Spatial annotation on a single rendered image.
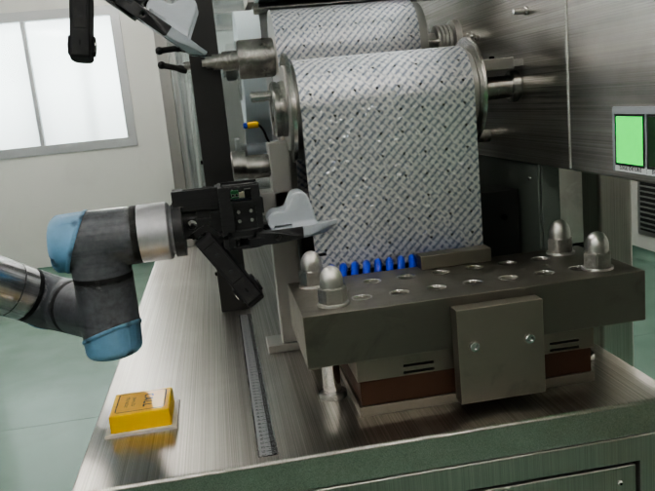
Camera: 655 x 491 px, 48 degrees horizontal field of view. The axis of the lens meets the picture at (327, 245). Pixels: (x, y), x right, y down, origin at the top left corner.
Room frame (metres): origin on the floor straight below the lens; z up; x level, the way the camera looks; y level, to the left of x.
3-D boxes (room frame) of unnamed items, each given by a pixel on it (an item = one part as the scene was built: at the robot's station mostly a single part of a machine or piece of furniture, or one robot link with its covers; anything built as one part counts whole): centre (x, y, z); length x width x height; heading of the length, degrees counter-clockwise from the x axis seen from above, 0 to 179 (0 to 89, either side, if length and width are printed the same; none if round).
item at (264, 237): (0.93, 0.07, 1.09); 0.09 x 0.05 x 0.02; 97
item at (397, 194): (0.98, -0.10, 1.11); 0.23 x 0.01 x 0.18; 98
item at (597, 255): (0.84, -0.32, 1.05); 0.04 x 0.04 x 0.04
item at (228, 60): (1.26, 0.15, 1.33); 0.06 x 0.03 x 0.03; 98
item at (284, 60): (1.02, 0.03, 1.25); 0.15 x 0.01 x 0.15; 8
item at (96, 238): (0.93, 0.29, 1.11); 0.11 x 0.08 x 0.09; 98
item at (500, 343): (0.78, -0.18, 0.96); 0.10 x 0.03 x 0.11; 98
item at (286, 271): (1.05, 0.08, 1.05); 0.06 x 0.05 x 0.31; 98
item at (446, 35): (1.31, -0.22, 1.33); 0.07 x 0.07 x 0.07; 8
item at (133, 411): (0.83, 0.24, 0.91); 0.07 x 0.07 x 0.02; 8
